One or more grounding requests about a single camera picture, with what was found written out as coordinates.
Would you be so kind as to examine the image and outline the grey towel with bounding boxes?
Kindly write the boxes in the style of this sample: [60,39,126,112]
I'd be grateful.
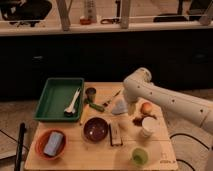
[111,99,128,115]

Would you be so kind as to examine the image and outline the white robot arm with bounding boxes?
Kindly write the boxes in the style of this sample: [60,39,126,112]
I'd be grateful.
[123,67,213,135]

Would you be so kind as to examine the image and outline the purple bowl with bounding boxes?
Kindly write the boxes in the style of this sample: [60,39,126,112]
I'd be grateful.
[83,117,108,143]

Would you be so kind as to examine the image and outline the orange bowl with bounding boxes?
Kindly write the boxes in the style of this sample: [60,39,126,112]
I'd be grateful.
[35,130,66,160]

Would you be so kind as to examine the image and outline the red apple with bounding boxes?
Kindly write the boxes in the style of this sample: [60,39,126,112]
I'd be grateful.
[140,102,153,115]

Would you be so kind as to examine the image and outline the dark brown scraps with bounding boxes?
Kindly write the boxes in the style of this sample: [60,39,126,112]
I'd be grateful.
[132,115,157,126]

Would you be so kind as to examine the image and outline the white paper cup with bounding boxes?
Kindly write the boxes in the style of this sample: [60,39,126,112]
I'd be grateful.
[141,117,159,137]

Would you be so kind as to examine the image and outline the green cucumber toy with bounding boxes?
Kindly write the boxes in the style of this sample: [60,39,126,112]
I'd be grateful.
[85,99,105,112]

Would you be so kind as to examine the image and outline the dark metal cup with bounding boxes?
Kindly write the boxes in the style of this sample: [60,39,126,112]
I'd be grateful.
[85,87,96,102]

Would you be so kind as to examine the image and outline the yellow banana toy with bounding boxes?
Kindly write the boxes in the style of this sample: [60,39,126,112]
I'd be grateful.
[79,104,90,125]

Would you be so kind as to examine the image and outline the green plastic cup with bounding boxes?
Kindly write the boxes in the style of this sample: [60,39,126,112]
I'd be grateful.
[131,148,148,166]

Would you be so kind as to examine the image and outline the white spoon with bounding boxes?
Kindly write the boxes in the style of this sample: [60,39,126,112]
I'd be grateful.
[64,88,81,116]

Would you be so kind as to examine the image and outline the green plastic tray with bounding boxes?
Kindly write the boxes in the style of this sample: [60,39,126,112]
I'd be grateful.
[34,78,84,122]

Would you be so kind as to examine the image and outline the red object on shelf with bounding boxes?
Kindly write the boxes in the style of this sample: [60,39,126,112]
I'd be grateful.
[80,18,92,25]

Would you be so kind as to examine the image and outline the black pole stand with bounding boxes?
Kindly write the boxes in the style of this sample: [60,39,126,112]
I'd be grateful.
[14,123,26,171]

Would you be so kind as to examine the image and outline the black office chair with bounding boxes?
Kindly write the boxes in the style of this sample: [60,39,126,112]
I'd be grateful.
[0,0,52,27]

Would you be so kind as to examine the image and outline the black floor cable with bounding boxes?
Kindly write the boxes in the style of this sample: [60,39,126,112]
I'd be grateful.
[169,132,213,171]

